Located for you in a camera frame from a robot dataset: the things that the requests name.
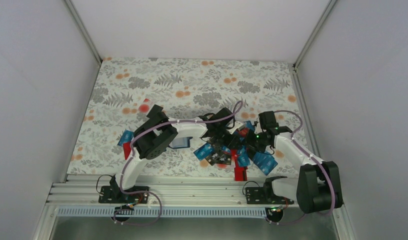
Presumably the black visa card pile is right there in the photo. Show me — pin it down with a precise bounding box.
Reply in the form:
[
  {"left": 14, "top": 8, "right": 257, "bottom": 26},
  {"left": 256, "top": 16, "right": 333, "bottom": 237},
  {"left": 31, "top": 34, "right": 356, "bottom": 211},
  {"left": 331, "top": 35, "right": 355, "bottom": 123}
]
[{"left": 205, "top": 151, "right": 232, "bottom": 166}]

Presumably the red card pile bottom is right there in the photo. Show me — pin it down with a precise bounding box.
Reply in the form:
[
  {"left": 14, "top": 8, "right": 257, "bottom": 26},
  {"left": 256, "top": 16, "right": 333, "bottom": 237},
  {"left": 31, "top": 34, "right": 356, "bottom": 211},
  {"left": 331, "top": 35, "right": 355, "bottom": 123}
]
[{"left": 231, "top": 149, "right": 248, "bottom": 182}]

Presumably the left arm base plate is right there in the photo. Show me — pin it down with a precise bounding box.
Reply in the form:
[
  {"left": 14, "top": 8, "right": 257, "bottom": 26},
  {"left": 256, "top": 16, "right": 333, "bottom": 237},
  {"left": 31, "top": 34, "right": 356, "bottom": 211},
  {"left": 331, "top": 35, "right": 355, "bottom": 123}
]
[{"left": 98, "top": 186, "right": 148, "bottom": 204}]

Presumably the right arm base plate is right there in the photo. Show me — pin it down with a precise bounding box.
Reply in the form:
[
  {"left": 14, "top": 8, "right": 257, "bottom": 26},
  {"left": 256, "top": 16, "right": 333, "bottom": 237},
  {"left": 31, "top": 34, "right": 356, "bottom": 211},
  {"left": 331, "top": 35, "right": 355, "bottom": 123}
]
[{"left": 243, "top": 187, "right": 295, "bottom": 205}]

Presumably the floral patterned table mat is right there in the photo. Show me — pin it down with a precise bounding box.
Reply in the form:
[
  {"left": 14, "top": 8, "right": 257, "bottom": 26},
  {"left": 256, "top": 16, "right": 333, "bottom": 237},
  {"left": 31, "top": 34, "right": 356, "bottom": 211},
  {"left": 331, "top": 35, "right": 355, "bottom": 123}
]
[{"left": 67, "top": 57, "right": 307, "bottom": 175}]

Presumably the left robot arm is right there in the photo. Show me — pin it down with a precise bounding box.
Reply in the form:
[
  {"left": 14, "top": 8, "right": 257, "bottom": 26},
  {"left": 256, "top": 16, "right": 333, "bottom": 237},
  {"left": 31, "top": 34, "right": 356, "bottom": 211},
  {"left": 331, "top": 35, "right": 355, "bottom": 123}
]
[{"left": 110, "top": 100, "right": 243, "bottom": 203}]

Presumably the blue slotted cable duct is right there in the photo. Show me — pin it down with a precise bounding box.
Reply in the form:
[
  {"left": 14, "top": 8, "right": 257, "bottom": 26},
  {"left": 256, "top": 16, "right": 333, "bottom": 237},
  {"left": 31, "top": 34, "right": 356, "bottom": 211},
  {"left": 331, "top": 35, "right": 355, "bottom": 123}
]
[{"left": 55, "top": 206, "right": 267, "bottom": 218}]

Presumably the navy blue card holder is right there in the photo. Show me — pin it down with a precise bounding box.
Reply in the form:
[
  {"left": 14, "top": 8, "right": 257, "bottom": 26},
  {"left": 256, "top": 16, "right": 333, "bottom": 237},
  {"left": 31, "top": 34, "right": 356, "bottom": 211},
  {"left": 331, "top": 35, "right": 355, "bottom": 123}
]
[{"left": 168, "top": 137, "right": 192, "bottom": 150}]

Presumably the blue card pile centre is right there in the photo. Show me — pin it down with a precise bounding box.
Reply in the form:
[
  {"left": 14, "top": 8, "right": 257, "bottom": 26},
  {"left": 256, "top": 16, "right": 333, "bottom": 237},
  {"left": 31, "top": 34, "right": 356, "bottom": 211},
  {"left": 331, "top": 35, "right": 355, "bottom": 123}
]
[{"left": 236, "top": 146, "right": 251, "bottom": 167}]

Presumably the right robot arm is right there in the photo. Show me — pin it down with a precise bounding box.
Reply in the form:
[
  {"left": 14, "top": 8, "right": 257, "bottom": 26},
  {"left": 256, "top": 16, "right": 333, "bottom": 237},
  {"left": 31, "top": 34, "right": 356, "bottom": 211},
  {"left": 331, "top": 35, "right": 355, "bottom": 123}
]
[{"left": 244, "top": 111, "right": 344, "bottom": 215}]

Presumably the blue card pile left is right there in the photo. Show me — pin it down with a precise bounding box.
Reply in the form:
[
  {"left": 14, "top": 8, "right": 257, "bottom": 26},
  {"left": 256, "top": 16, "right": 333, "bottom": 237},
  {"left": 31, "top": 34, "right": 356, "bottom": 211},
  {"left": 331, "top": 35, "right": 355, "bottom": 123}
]
[{"left": 193, "top": 143, "right": 215, "bottom": 161}]

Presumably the aluminium rail frame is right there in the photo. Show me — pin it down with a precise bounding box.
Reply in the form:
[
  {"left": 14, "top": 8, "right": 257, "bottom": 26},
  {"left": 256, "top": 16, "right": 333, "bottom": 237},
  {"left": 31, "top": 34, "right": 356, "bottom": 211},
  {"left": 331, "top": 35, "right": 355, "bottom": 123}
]
[{"left": 46, "top": 174, "right": 345, "bottom": 208}]

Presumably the red card left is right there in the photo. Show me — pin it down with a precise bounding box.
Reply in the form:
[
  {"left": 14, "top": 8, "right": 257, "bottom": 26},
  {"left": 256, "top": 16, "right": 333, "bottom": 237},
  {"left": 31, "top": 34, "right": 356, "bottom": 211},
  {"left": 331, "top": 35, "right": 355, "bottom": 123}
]
[{"left": 122, "top": 142, "right": 132, "bottom": 160}]

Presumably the blue card pile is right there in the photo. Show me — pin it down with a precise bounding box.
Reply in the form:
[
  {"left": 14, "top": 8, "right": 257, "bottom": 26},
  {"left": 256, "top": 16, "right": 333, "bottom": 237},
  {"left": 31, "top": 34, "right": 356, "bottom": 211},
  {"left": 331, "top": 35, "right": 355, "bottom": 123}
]
[
  {"left": 193, "top": 143, "right": 215, "bottom": 161},
  {"left": 251, "top": 151, "right": 278, "bottom": 176},
  {"left": 236, "top": 146, "right": 251, "bottom": 167}
]

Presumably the blue card pile right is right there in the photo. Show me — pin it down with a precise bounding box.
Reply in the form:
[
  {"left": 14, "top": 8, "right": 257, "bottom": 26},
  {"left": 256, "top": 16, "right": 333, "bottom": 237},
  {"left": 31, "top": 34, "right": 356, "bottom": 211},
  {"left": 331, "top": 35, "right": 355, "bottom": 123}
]
[{"left": 251, "top": 151, "right": 278, "bottom": 176}]

